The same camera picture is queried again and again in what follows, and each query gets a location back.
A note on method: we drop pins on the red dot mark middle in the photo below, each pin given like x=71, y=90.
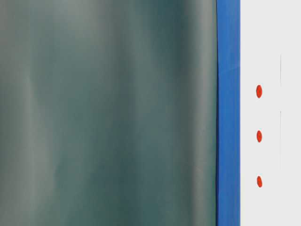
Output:
x=259, y=136

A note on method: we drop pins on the red dot mark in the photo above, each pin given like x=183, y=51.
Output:
x=259, y=136
x=259, y=181
x=258, y=91

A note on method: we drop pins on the white foam board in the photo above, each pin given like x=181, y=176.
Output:
x=270, y=56

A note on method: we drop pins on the blue table mat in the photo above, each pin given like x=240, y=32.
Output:
x=228, y=113

